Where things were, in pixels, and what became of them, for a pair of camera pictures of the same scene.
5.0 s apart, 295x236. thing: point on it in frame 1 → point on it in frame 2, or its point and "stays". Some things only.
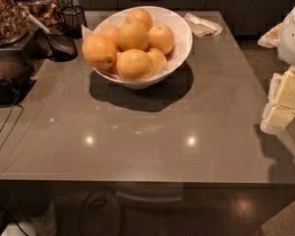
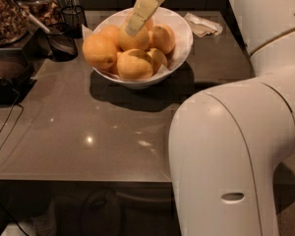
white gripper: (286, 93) → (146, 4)
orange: (132, 35) stays
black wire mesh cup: (75, 18) stays
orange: (98, 51) stays
